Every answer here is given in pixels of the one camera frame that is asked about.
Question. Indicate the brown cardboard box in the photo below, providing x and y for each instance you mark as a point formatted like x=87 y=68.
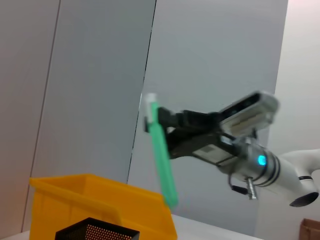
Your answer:
x=311 y=230

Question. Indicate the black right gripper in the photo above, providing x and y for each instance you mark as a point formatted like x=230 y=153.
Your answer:
x=212 y=137

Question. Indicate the green utility knife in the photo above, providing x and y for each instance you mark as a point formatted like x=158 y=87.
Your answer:
x=161 y=150

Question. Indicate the black mesh pen holder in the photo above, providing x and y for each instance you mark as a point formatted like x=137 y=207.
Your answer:
x=100 y=230

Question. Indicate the yellow plastic bin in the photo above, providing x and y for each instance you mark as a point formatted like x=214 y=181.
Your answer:
x=75 y=200

